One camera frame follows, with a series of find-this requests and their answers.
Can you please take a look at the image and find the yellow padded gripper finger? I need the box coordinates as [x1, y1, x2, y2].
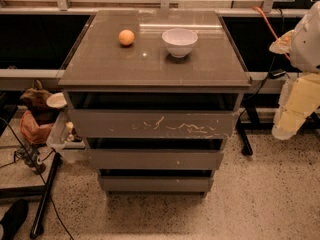
[272, 73, 320, 140]

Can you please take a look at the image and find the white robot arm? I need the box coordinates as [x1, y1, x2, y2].
[269, 2, 320, 140]

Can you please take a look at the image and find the black floor bar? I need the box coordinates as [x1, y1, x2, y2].
[30, 153, 62, 240]

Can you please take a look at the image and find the grey top drawer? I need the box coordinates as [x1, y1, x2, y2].
[69, 109, 239, 139]

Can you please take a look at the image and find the grey drawer cabinet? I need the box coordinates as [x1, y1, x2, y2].
[58, 9, 252, 198]

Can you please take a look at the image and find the small white dish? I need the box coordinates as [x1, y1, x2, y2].
[46, 92, 67, 109]

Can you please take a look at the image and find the clear plastic bin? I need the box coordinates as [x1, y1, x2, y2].
[46, 110, 87, 163]

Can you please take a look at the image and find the grey drawer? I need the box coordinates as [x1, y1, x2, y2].
[88, 149, 223, 170]
[69, 109, 239, 139]
[98, 176, 213, 192]

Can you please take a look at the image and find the orange fruit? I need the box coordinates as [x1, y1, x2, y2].
[118, 30, 135, 46]

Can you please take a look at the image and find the brown cloth pile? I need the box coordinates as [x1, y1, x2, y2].
[20, 79, 59, 145]

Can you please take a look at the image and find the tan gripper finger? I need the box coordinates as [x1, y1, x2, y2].
[269, 30, 294, 54]

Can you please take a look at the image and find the black cable on floor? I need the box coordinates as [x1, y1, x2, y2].
[0, 116, 75, 240]

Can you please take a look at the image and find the white bowl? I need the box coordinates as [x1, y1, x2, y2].
[162, 28, 198, 58]

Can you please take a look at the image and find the orange cable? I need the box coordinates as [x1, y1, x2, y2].
[252, 5, 292, 61]

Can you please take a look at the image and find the black table leg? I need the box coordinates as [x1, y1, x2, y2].
[236, 96, 260, 156]

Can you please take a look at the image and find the black shoe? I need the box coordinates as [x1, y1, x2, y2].
[0, 199, 29, 240]

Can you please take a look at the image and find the black power adapter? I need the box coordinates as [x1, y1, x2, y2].
[268, 69, 286, 79]

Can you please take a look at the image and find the grey middle drawer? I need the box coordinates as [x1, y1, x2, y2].
[88, 149, 223, 170]

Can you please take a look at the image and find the grey bottom drawer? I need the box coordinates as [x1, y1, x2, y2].
[98, 176, 213, 192]

